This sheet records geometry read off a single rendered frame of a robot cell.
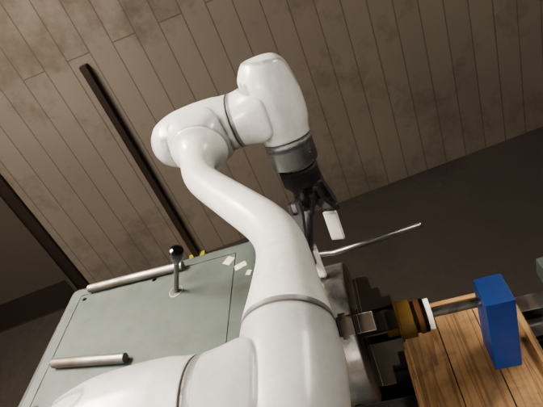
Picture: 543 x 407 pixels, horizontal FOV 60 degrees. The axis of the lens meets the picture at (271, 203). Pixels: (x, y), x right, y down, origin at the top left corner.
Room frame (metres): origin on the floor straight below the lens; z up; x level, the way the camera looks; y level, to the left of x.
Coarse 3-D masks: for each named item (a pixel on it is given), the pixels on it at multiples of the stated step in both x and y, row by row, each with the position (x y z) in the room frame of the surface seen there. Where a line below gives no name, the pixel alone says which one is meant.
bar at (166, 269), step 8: (184, 264) 0.99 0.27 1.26; (144, 272) 1.01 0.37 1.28; (152, 272) 0.99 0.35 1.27; (160, 272) 0.99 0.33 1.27; (168, 272) 0.98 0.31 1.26; (112, 280) 1.03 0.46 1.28; (120, 280) 1.02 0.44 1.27; (128, 280) 1.01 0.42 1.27; (136, 280) 1.01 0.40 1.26; (88, 288) 1.05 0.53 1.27; (96, 288) 1.04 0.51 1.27; (104, 288) 1.03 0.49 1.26
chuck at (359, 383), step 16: (336, 272) 0.76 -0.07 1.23; (336, 288) 0.71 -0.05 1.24; (352, 288) 0.82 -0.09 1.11; (336, 304) 0.68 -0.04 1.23; (352, 304) 0.72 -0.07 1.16; (336, 320) 0.66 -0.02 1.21; (352, 336) 0.62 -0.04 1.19; (368, 336) 0.79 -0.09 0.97; (352, 352) 0.60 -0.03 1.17; (352, 368) 0.59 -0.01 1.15; (368, 368) 0.61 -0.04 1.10; (352, 384) 0.58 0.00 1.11; (368, 384) 0.57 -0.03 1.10; (352, 400) 0.58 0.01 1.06; (368, 400) 0.58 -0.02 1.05
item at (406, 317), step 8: (392, 304) 0.71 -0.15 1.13; (400, 304) 0.71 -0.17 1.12; (408, 304) 0.70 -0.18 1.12; (416, 304) 0.69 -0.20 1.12; (400, 312) 0.69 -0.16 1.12; (408, 312) 0.68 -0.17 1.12; (416, 312) 0.68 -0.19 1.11; (424, 312) 0.67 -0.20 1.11; (400, 320) 0.68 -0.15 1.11; (408, 320) 0.67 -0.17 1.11; (416, 320) 0.67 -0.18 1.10; (424, 320) 0.66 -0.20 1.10; (400, 328) 0.66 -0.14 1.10; (408, 328) 0.66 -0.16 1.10; (416, 328) 0.66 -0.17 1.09; (424, 328) 0.65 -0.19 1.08; (392, 336) 0.68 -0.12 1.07; (408, 336) 0.66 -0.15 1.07; (416, 336) 0.66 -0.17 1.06
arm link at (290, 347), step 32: (256, 320) 0.33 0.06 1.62; (288, 320) 0.32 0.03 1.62; (320, 320) 0.32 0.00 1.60; (224, 352) 0.31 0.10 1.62; (256, 352) 0.30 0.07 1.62; (288, 352) 0.28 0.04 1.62; (320, 352) 0.28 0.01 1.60; (192, 384) 0.28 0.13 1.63; (224, 384) 0.27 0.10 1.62; (256, 384) 0.27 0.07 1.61; (288, 384) 0.25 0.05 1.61; (320, 384) 0.25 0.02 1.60
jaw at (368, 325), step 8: (368, 312) 0.65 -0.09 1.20; (384, 312) 0.69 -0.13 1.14; (392, 312) 0.68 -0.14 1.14; (344, 320) 0.65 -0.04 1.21; (352, 320) 0.65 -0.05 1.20; (360, 320) 0.65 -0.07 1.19; (368, 320) 0.64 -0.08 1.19; (376, 320) 0.66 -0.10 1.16; (384, 320) 0.66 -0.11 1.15; (392, 320) 0.67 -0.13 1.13; (344, 328) 0.64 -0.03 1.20; (352, 328) 0.63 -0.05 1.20; (360, 328) 0.64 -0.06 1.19; (368, 328) 0.63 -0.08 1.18; (376, 328) 0.62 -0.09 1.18; (384, 328) 0.65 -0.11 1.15; (392, 328) 0.66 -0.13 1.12; (344, 336) 0.63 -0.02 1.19
